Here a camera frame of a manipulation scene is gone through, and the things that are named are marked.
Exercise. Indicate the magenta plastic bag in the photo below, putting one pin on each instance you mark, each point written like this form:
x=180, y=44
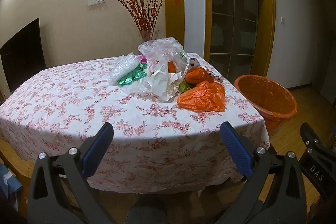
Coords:
x=141, y=58

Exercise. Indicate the yellow-green plastic bag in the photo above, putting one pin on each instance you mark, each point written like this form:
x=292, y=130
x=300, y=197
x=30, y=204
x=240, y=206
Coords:
x=184, y=87

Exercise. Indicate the glass vase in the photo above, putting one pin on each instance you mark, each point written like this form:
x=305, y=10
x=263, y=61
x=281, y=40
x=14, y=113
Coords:
x=149, y=35

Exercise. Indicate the large translucent plastic bag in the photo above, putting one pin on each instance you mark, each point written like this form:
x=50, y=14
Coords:
x=162, y=49

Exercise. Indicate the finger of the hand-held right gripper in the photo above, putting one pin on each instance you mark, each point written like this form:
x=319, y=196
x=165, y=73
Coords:
x=315, y=171

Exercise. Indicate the floral tablecloth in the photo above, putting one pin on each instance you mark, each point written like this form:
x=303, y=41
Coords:
x=65, y=98

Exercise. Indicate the glass panel door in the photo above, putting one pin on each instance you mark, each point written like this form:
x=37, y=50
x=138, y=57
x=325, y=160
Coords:
x=233, y=16

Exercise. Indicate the green foil bag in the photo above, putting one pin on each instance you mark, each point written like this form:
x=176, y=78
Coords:
x=131, y=77

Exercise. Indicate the clear bubble plastic bag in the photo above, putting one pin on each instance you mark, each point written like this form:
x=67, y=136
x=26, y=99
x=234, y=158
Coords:
x=122, y=67

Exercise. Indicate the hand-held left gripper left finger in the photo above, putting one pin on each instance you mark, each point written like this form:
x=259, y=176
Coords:
x=98, y=150

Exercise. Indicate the red berry branches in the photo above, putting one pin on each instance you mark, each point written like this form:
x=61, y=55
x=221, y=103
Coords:
x=143, y=3

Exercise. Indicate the dark chair back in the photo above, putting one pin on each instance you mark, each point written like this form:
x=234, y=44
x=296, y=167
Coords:
x=23, y=56

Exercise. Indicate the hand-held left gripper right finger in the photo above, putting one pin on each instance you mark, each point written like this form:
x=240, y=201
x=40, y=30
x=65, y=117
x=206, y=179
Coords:
x=236, y=150

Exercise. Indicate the white wall socket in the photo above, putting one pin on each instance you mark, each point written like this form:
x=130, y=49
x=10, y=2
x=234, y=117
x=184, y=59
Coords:
x=92, y=1

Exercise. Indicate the orange plastic basket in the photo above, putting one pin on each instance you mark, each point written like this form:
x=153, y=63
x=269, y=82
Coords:
x=262, y=98

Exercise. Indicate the orange plastic bag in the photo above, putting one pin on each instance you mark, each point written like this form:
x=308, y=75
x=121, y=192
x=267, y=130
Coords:
x=202, y=98
x=197, y=75

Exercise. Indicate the wooden door frame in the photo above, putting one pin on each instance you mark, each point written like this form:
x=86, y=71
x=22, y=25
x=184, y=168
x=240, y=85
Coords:
x=270, y=16

